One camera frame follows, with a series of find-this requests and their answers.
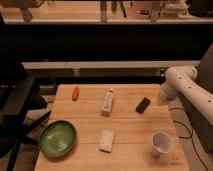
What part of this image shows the white sponge block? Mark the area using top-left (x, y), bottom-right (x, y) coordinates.
top-left (99, 130), bottom-right (115, 152)

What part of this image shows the green bowl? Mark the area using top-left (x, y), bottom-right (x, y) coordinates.
top-left (38, 120), bottom-right (77, 158)

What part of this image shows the white paper cup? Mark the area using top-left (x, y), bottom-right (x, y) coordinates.
top-left (151, 132), bottom-right (173, 157)

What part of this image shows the orange carrot toy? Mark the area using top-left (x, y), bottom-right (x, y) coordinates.
top-left (72, 87), bottom-right (79, 101)

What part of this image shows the black chair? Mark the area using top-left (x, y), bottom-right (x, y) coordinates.
top-left (0, 61), bottom-right (50, 171)

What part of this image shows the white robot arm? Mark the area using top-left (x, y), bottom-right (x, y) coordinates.
top-left (159, 65), bottom-right (213, 125)

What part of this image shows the black eraser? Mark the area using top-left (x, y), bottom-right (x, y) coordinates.
top-left (136, 97), bottom-right (150, 113)

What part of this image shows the black cable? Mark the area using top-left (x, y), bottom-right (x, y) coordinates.
top-left (168, 106), bottom-right (209, 171)

